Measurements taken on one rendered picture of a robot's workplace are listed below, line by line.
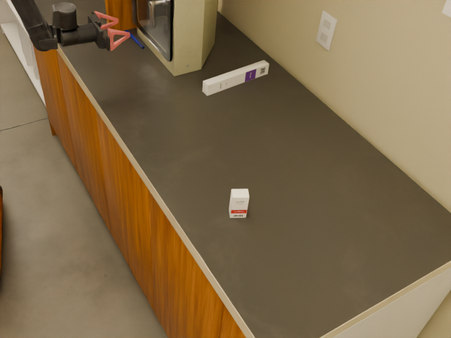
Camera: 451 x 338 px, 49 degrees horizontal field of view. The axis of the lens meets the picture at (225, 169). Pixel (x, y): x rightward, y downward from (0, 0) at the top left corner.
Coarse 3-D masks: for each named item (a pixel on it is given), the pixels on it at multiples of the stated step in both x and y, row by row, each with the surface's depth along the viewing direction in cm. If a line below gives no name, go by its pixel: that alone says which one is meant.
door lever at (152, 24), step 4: (160, 0) 162; (164, 0) 161; (148, 4) 161; (152, 4) 160; (156, 4) 161; (164, 4) 162; (152, 8) 161; (152, 12) 162; (152, 16) 163; (152, 20) 164; (152, 24) 165
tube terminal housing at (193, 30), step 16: (176, 0) 158; (192, 0) 162; (208, 0) 169; (176, 16) 162; (192, 16) 166; (208, 16) 175; (176, 32) 166; (192, 32) 170; (208, 32) 181; (176, 48) 171; (192, 48) 174; (208, 48) 187; (176, 64) 175; (192, 64) 179
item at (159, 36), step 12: (144, 0) 176; (156, 0) 167; (168, 0) 159; (144, 12) 180; (156, 12) 170; (168, 12) 162; (144, 24) 183; (156, 24) 174; (168, 24) 165; (156, 36) 177; (168, 36) 168; (156, 48) 181; (168, 48) 171; (168, 60) 174
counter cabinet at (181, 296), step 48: (48, 96) 259; (96, 144) 197; (96, 192) 229; (144, 192) 159; (144, 240) 179; (144, 288) 205; (192, 288) 147; (432, 288) 137; (192, 336) 164; (240, 336) 125; (336, 336) 116; (384, 336) 143
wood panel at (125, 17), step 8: (112, 0) 188; (120, 0) 189; (128, 0) 191; (112, 8) 190; (120, 8) 191; (128, 8) 193; (112, 16) 192; (120, 16) 194; (128, 16) 196; (120, 24) 196; (128, 24) 198
